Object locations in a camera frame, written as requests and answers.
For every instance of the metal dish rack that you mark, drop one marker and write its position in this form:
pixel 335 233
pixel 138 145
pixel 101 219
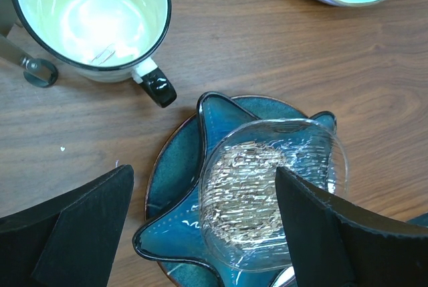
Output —
pixel 38 72

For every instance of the metal paper clip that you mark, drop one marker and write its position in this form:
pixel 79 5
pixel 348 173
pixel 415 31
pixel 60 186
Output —
pixel 104 55

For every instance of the cream mug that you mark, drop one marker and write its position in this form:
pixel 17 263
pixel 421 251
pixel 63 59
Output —
pixel 75 31

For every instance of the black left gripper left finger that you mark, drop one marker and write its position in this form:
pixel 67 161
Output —
pixel 70 240

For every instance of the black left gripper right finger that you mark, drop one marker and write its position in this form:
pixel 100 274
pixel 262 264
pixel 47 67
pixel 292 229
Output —
pixel 333 242

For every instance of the clear glass textured dish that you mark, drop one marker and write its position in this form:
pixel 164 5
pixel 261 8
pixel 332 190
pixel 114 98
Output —
pixel 239 215

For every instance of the dark blue square plate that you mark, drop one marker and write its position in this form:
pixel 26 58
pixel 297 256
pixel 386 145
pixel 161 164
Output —
pixel 229 221

